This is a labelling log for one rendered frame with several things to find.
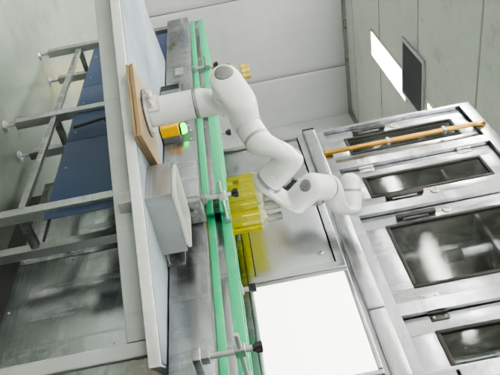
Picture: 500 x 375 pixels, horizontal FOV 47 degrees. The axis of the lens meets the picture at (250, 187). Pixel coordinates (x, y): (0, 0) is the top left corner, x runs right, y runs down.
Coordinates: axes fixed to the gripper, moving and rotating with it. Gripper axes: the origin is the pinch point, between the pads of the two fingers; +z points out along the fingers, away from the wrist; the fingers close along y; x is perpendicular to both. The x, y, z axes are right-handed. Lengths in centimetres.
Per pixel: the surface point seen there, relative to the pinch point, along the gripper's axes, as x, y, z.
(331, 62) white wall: -601, -217, 23
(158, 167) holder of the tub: 29, 33, 30
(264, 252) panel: 17.2, -13.0, 6.0
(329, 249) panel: 16.1, -13.0, -17.3
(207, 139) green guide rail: -19.1, 13.7, 29.7
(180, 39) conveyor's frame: -120, 18, 66
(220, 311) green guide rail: 59, 3, 11
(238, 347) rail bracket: 82, 15, -1
